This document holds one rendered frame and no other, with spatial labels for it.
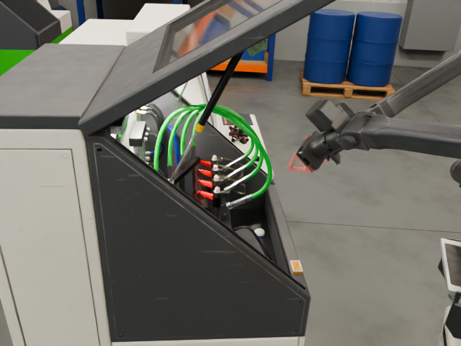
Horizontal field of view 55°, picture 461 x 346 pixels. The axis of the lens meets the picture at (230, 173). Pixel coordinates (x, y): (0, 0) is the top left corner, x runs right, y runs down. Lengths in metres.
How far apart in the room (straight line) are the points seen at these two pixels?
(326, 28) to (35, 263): 5.23
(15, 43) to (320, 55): 3.61
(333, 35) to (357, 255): 3.57
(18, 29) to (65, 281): 3.81
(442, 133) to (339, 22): 5.18
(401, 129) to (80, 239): 0.80
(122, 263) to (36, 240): 0.22
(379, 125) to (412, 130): 0.08
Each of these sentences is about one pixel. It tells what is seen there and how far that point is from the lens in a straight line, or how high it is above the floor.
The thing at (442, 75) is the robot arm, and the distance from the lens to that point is 1.46.
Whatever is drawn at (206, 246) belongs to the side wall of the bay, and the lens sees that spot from 1.17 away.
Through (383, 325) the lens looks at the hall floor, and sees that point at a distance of 2.71.
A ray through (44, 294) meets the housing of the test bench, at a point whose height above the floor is 0.98.
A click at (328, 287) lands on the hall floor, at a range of 2.84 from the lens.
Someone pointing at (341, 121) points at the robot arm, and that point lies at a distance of 1.08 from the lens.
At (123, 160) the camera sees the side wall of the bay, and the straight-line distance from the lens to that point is 1.05.
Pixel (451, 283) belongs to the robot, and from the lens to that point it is 1.39.
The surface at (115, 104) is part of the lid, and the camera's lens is 0.98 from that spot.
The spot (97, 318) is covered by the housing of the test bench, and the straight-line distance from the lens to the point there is 1.37.
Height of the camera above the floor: 1.86
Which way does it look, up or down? 28 degrees down
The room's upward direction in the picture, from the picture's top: 2 degrees clockwise
